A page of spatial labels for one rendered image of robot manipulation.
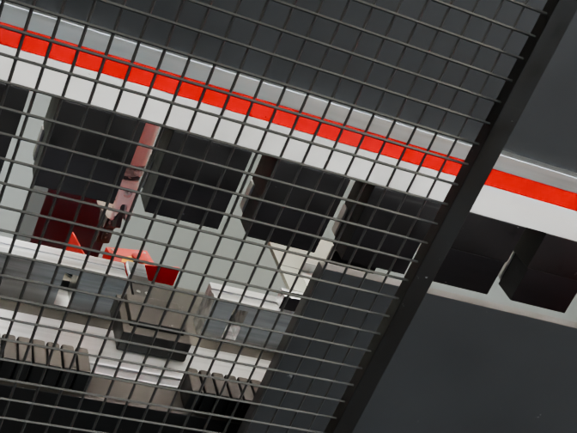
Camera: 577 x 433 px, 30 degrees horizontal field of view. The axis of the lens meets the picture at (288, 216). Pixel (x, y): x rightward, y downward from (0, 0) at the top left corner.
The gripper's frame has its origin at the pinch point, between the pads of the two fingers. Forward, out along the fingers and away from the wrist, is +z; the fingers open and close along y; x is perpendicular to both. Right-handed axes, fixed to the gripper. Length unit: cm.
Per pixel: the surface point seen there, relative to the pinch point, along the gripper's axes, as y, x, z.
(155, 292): -26.7, -1.5, -0.9
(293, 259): -29.9, -28.7, -13.2
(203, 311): -39.3, -5.5, -4.5
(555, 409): -101, -34, -26
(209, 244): 150, -126, 72
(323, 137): -48, -11, -47
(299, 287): -40.6, -24.4, -12.2
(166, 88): -41, 19, -48
